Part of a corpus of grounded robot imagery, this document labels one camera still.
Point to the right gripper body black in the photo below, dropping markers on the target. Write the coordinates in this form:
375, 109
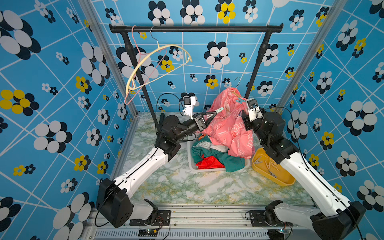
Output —
248, 125

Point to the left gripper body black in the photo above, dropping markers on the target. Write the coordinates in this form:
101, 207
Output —
198, 123

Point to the pink printed jacket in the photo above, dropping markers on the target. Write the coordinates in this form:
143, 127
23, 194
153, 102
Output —
228, 129

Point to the green letter jacket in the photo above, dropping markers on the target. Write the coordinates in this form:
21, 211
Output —
210, 153

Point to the wooden hanger of pink jacket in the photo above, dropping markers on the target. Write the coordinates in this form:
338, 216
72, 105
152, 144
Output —
235, 92

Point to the red white rainbow jacket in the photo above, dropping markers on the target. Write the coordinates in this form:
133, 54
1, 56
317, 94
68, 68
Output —
209, 163

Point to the beige clothespin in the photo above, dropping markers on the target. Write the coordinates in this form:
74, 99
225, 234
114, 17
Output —
271, 166

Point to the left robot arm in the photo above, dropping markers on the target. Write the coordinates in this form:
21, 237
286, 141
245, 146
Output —
114, 196

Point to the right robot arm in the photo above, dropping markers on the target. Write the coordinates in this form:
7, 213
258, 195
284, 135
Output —
335, 216

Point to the yellow plastic tub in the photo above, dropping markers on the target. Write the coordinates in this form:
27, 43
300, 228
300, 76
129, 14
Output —
282, 177

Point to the white plastic basket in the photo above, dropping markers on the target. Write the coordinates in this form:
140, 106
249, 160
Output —
192, 159

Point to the black clothes rack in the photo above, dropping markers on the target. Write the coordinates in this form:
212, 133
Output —
125, 30

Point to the green circuit board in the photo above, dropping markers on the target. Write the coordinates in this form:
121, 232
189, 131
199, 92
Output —
148, 233

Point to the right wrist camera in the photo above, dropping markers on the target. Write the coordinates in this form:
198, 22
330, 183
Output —
254, 110

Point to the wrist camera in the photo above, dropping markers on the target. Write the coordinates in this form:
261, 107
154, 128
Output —
189, 103
254, 110

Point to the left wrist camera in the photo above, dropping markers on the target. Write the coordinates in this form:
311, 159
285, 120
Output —
189, 103

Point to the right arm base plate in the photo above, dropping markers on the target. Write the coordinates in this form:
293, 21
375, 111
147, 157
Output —
265, 219

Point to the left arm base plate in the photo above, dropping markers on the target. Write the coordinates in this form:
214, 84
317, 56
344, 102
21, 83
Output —
158, 218

